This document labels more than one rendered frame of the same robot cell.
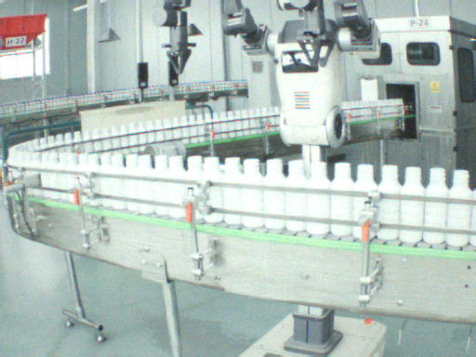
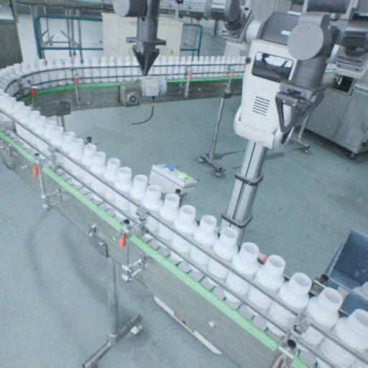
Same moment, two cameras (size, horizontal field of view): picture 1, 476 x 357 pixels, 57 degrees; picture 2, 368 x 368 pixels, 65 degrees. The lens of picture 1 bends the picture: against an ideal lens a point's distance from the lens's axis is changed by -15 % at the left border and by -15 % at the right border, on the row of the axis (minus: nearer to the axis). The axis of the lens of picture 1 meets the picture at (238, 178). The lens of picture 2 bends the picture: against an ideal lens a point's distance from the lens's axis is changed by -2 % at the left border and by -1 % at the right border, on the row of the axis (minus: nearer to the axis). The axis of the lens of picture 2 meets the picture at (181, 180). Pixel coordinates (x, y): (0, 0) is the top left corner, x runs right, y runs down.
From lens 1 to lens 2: 73 cm
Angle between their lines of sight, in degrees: 23
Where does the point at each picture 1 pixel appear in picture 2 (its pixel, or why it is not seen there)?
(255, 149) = (219, 88)
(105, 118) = (121, 26)
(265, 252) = (182, 288)
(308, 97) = (267, 105)
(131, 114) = not seen: hidden behind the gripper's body
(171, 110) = (172, 29)
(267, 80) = not seen: hidden behind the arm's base
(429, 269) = not seen: outside the picture
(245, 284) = (163, 296)
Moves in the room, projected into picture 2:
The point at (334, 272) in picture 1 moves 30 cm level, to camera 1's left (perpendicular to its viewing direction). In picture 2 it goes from (238, 341) to (119, 318)
